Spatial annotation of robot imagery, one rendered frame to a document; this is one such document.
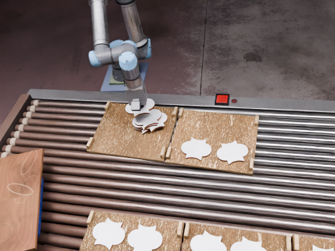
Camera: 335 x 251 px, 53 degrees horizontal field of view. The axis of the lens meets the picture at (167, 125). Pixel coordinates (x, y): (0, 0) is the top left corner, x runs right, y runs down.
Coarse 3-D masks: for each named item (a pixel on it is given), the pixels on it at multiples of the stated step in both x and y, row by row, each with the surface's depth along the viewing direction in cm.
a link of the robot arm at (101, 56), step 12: (96, 0) 164; (108, 0) 172; (96, 12) 161; (96, 24) 159; (96, 36) 157; (108, 36) 160; (96, 48) 155; (108, 48) 155; (96, 60) 154; (108, 60) 154
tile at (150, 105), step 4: (148, 100) 170; (152, 100) 170; (128, 104) 170; (148, 104) 168; (152, 104) 168; (128, 108) 168; (144, 108) 167; (148, 108) 166; (152, 108) 167; (128, 112) 166; (132, 112) 166; (136, 112) 166; (140, 112) 165; (144, 112) 165; (148, 112) 165; (136, 116) 165
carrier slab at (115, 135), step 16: (112, 112) 189; (112, 128) 181; (128, 128) 180; (160, 128) 177; (96, 144) 175; (112, 144) 174; (128, 144) 172; (144, 144) 171; (160, 144) 170; (160, 160) 164
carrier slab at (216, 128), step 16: (192, 112) 181; (208, 112) 180; (176, 128) 175; (192, 128) 174; (208, 128) 173; (224, 128) 171; (240, 128) 170; (256, 128) 169; (176, 144) 168; (176, 160) 162; (192, 160) 161; (208, 160) 160
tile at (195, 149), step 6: (192, 138) 168; (186, 144) 166; (192, 144) 166; (198, 144) 165; (204, 144) 165; (186, 150) 164; (192, 150) 163; (198, 150) 163; (204, 150) 162; (210, 150) 162; (186, 156) 161; (192, 156) 161; (198, 156) 161; (204, 156) 161
